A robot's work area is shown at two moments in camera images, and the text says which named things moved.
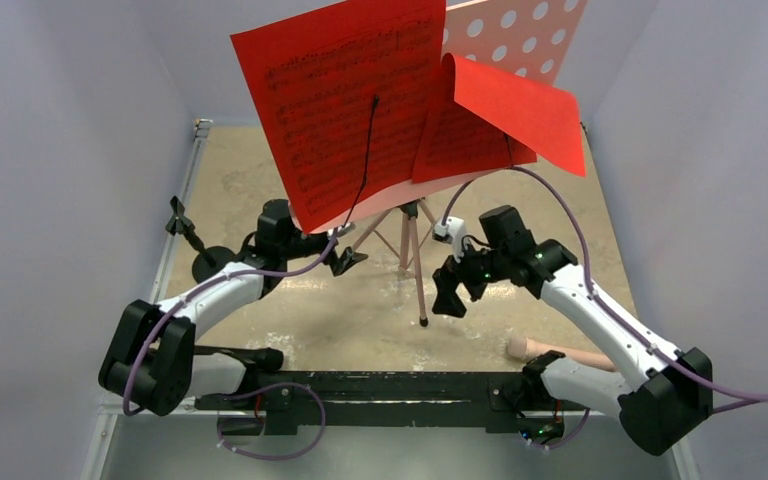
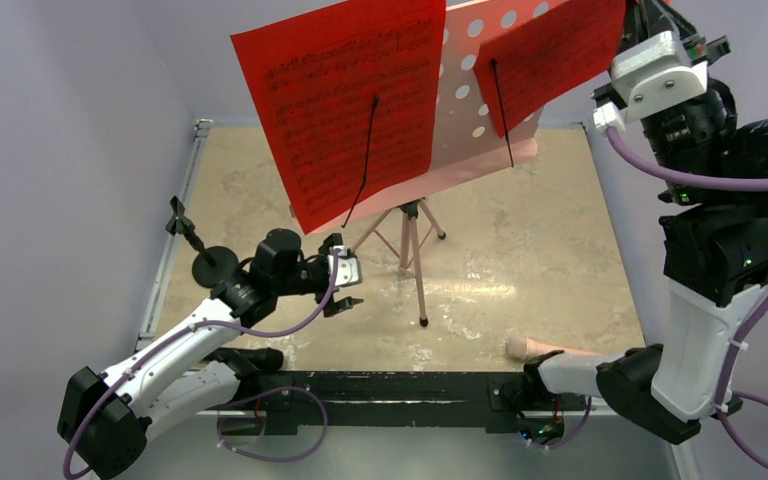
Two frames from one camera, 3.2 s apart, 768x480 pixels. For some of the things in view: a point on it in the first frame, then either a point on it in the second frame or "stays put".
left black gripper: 338,263 to 323,250
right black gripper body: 477,269 to 695,147
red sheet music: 343,92 stays put
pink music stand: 531,37 to 467,144
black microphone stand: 209,258 stays put
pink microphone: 522,348 stays put
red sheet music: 479,118 to 547,57
